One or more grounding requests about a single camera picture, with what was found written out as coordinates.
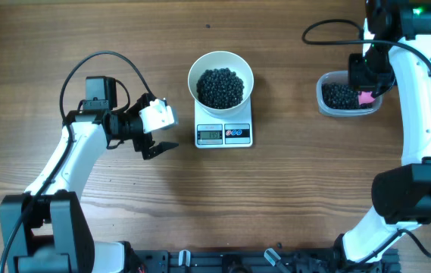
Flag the white paper bowl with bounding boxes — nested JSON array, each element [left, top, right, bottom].
[[188, 51, 255, 116]]

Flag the black beans in container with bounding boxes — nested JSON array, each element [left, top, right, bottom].
[[321, 83, 373, 110]]

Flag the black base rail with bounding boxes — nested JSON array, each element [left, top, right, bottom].
[[63, 248, 400, 273]]

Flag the black beans in bowl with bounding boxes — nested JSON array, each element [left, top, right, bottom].
[[196, 67, 244, 109]]

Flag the white digital kitchen scale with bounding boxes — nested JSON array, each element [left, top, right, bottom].
[[195, 99, 253, 149]]

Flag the pink scoop blue handle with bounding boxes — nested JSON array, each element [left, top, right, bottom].
[[358, 91, 375, 105]]

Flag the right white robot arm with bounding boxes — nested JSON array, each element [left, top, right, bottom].
[[342, 1, 431, 266]]

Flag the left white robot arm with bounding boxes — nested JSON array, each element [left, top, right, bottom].
[[0, 76, 178, 272]]

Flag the clear plastic bean container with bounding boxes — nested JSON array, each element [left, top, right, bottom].
[[316, 71, 383, 118]]

